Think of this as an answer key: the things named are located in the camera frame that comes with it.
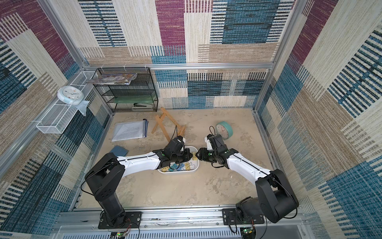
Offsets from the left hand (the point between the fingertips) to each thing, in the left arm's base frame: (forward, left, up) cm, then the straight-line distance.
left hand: (194, 154), depth 88 cm
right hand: (0, -2, +1) cm, 3 cm away
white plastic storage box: (-5, +2, -4) cm, 6 cm away
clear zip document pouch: (+24, +46, -7) cm, 52 cm away
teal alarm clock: (+16, -20, +3) cm, 25 cm away
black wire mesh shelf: (+47, +47, +12) cm, 67 cm away
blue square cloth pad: (+6, +48, -6) cm, 48 cm away
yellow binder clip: (-5, 0, +3) cm, 6 cm away
